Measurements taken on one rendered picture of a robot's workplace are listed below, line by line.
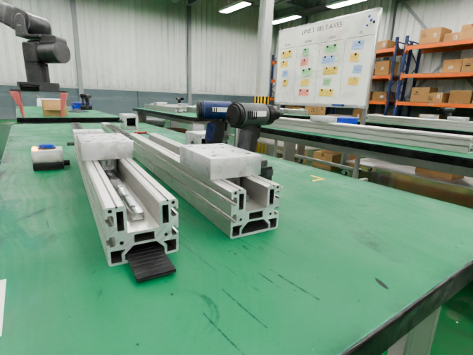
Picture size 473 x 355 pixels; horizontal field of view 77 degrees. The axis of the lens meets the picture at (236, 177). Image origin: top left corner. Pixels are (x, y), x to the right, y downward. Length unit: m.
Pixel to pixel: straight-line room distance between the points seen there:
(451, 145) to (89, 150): 1.72
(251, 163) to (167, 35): 12.93
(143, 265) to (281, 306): 0.19
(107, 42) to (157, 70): 1.99
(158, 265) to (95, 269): 0.09
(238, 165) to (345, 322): 0.32
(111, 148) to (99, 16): 12.08
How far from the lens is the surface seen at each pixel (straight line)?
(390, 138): 2.05
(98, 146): 0.73
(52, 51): 1.00
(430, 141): 1.96
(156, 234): 0.45
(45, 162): 1.06
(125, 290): 0.41
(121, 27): 12.89
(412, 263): 0.53
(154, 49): 13.11
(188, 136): 1.21
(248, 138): 0.79
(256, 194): 0.55
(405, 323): 0.44
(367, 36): 3.73
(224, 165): 0.54
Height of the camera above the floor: 1.01
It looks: 15 degrees down
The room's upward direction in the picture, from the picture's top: 2 degrees clockwise
